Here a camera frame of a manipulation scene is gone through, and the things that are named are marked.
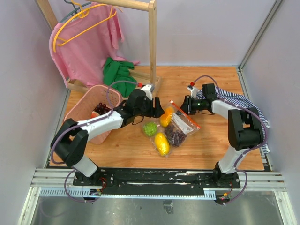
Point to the dark purple fake grapes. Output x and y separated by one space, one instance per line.
174 136

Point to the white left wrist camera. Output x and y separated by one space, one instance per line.
148 89

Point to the green fake round fruit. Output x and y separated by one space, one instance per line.
150 128

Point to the fake watermelon slice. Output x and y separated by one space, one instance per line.
94 114

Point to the aluminium frame post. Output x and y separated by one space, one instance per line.
263 28

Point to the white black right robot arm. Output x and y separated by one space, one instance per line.
245 128

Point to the dark green clothes hanger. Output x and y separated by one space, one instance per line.
66 10

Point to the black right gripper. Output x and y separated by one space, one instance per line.
187 106

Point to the yellow clothes hanger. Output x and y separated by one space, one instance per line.
95 30

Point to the wooden clothes rack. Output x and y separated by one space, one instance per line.
140 76

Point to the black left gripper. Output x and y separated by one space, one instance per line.
157 111

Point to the pink plastic basket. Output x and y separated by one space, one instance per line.
83 108

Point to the red fake grape bunch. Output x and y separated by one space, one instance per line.
101 109

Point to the pink shirt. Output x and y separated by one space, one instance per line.
86 68

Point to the yellow fake lemon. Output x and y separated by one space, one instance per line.
161 144

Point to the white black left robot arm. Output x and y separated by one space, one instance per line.
71 139

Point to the green cloth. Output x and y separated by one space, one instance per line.
115 71

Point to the orange yellow fake mango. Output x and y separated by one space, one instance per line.
165 119

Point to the clear zip top bag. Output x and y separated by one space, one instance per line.
179 120

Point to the blue white striped cloth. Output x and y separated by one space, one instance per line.
240 100

